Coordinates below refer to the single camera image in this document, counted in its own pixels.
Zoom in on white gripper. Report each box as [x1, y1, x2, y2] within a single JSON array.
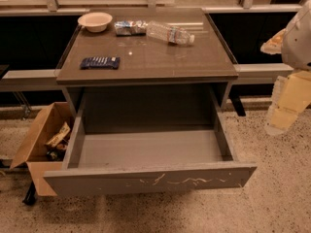
[[260, 1, 311, 136]]

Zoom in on blue rxbar blueberry bar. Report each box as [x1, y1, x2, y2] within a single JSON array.
[[80, 56, 121, 70]]

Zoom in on grey cabinet with glass top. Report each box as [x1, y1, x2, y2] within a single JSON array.
[[56, 9, 237, 134]]

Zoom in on open grey top drawer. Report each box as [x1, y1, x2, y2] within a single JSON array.
[[44, 90, 257, 196]]

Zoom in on clear plastic water bottle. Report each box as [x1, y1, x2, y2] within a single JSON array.
[[147, 21, 195, 46]]

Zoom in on silver blue snack bag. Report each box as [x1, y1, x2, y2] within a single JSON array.
[[114, 20, 147, 36]]

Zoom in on white bowl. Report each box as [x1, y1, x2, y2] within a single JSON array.
[[78, 12, 113, 33]]

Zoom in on snack packets in box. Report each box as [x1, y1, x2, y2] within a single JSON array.
[[45, 122, 71, 161]]

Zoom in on brown cardboard box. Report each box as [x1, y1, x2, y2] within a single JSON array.
[[10, 102, 74, 196]]

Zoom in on black strap on floor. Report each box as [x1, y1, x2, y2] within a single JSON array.
[[21, 181, 38, 207]]

